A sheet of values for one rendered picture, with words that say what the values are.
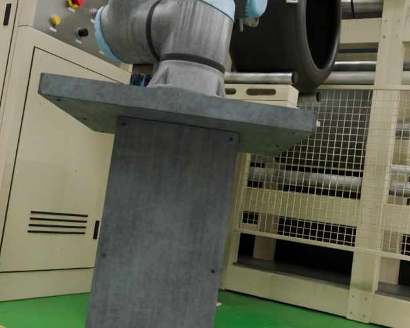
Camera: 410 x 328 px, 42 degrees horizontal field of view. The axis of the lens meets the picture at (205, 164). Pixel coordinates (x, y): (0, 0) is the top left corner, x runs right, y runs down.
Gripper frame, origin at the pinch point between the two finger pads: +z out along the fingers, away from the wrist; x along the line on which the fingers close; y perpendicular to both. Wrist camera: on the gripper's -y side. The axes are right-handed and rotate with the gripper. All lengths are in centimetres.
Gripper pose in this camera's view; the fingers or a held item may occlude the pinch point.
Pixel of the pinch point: (253, 25)
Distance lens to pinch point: 187.1
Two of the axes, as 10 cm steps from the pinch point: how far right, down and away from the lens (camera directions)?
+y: 2.0, -9.6, 1.9
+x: -8.6, -0.8, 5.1
